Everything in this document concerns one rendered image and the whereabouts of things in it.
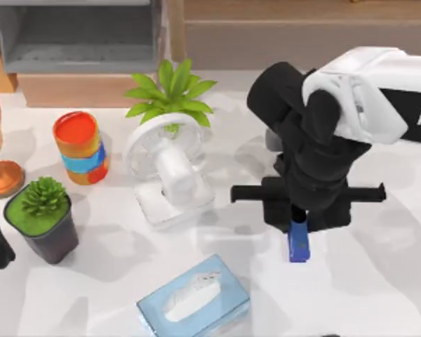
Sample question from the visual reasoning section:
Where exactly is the green plant in grey pot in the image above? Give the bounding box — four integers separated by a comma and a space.
4, 176, 80, 265

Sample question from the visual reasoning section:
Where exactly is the leafy green plant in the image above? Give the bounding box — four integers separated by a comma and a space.
123, 58, 218, 133

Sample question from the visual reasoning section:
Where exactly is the pale wooden drawer front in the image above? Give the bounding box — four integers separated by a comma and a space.
16, 71, 152, 109

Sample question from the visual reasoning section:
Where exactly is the blue stapler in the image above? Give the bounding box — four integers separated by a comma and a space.
288, 219, 313, 264

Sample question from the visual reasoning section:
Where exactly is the red orange blue can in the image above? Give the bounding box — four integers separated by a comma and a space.
53, 111, 111, 185

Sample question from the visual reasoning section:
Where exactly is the white table fan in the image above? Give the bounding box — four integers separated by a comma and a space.
121, 112, 215, 232

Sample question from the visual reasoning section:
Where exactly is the wooden cupboard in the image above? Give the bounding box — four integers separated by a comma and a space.
171, 0, 421, 72

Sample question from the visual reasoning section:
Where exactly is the light blue tissue box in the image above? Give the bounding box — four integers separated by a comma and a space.
136, 253, 251, 337

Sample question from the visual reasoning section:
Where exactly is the orange and gold trophy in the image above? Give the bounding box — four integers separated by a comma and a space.
0, 97, 26, 199

